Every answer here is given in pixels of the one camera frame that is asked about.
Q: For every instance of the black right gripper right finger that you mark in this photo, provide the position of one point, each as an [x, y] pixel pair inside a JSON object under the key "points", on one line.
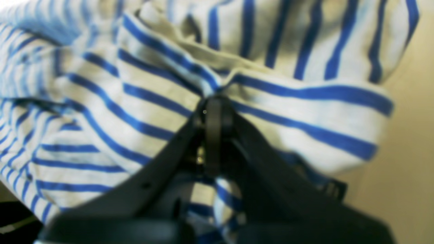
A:
{"points": [[280, 206]]}

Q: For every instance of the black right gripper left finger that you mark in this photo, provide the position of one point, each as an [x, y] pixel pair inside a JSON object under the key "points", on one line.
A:
{"points": [[151, 206]]}

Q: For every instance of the blue white striped T-shirt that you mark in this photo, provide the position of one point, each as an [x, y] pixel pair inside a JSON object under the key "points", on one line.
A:
{"points": [[93, 90]]}

